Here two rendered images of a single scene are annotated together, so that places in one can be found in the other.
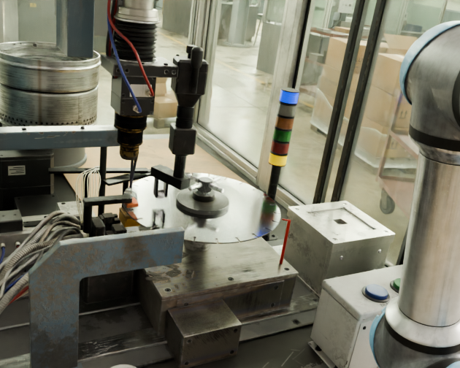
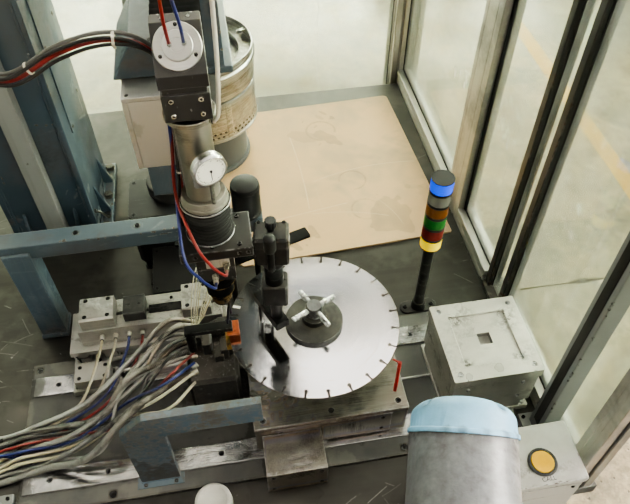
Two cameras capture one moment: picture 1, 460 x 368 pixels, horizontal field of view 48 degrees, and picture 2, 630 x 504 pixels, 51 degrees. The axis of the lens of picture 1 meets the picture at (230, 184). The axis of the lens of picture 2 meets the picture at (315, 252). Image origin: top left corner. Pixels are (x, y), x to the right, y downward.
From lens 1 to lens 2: 70 cm
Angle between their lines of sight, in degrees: 31
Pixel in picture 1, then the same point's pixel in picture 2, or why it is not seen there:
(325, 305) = not seen: hidden behind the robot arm
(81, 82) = (226, 91)
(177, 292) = (270, 425)
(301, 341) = (400, 473)
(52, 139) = (166, 235)
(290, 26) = (490, 31)
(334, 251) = (456, 388)
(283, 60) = (480, 71)
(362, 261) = (499, 390)
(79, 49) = (166, 188)
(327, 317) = not seen: hidden behind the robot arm
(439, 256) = not seen: outside the picture
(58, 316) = (153, 454)
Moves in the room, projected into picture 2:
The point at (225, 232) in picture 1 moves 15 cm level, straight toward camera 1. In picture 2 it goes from (319, 380) to (287, 454)
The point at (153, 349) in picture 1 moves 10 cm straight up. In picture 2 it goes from (250, 464) to (246, 442)
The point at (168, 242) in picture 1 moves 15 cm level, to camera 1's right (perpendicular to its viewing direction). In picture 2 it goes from (245, 411) to (327, 441)
